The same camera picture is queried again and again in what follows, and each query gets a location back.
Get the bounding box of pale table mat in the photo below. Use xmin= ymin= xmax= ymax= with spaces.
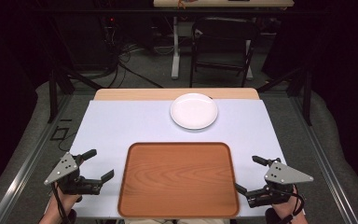
xmin=69 ymin=99 xmax=288 ymax=219

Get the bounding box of dark curtain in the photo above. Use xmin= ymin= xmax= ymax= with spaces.
xmin=260 ymin=0 xmax=358 ymax=189
xmin=0 ymin=0 xmax=55 ymax=204

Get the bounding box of black folding chair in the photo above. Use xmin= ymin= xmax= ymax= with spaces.
xmin=188 ymin=18 xmax=261 ymax=89

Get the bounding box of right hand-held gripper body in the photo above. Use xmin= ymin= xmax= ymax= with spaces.
xmin=245 ymin=157 xmax=314 ymax=209

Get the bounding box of person's right hand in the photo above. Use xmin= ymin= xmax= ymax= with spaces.
xmin=272 ymin=186 xmax=300 ymax=219

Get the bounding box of thin black floor cable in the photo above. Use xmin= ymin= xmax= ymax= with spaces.
xmin=57 ymin=132 xmax=79 ymax=152

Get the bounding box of black equipment rack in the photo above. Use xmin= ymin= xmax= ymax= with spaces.
xmin=97 ymin=13 xmax=124 ymax=71

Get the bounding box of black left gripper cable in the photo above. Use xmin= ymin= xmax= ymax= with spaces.
xmin=50 ymin=182 xmax=71 ymax=224

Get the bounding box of white-legged wooden desk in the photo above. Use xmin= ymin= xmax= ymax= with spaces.
xmin=153 ymin=0 xmax=296 ymax=81

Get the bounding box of person's left hand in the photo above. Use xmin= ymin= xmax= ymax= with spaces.
xmin=49 ymin=188 xmax=83 ymax=214

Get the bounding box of light wooden table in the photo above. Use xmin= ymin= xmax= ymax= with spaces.
xmin=92 ymin=87 xmax=261 ymax=102

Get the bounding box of aluminium floor rail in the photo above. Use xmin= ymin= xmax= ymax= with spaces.
xmin=290 ymin=94 xmax=358 ymax=224
xmin=0 ymin=92 xmax=75 ymax=224

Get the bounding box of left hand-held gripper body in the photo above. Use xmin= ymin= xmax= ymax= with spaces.
xmin=43 ymin=151 xmax=103 ymax=197

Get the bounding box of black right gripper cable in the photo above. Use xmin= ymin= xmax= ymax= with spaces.
xmin=279 ymin=188 xmax=306 ymax=217

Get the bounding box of black metal stand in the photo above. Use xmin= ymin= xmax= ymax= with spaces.
xmin=255 ymin=65 xmax=313 ymax=127
xmin=47 ymin=64 xmax=104 ymax=124

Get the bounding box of brown wooden tray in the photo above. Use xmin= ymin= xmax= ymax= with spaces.
xmin=117 ymin=141 xmax=241 ymax=218

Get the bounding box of white round plate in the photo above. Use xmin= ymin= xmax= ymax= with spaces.
xmin=170 ymin=92 xmax=219 ymax=131

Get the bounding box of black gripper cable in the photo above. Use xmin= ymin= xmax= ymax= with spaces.
xmin=50 ymin=182 xmax=71 ymax=224
xmin=279 ymin=188 xmax=306 ymax=217

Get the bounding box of black floor cable bundle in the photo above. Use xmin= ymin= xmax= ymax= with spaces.
xmin=103 ymin=41 xmax=166 ymax=90

